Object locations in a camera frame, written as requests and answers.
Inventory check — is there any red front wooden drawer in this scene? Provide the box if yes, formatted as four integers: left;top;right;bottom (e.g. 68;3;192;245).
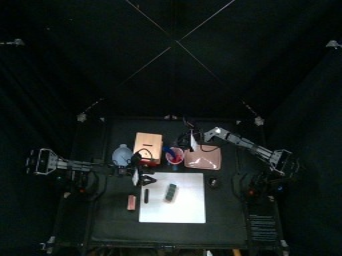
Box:
141;158;161;167

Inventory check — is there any pink square plate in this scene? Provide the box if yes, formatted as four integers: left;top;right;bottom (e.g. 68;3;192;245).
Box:
183;143;223;171

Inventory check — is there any red plastic cup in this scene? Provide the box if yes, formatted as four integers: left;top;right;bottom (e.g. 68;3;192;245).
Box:
164;146;185;166

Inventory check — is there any light wooden box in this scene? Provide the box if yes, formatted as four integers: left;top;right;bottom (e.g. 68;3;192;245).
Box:
132;132;164;161

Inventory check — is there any white text label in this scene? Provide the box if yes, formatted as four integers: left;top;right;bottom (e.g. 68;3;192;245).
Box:
248;214;278;246

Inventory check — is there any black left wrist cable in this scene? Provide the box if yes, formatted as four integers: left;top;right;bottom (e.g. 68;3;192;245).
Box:
132;147;155;165

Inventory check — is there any thin metal brace wire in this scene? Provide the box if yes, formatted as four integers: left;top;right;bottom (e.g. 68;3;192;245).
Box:
81;0;236;117
124;0;260;120

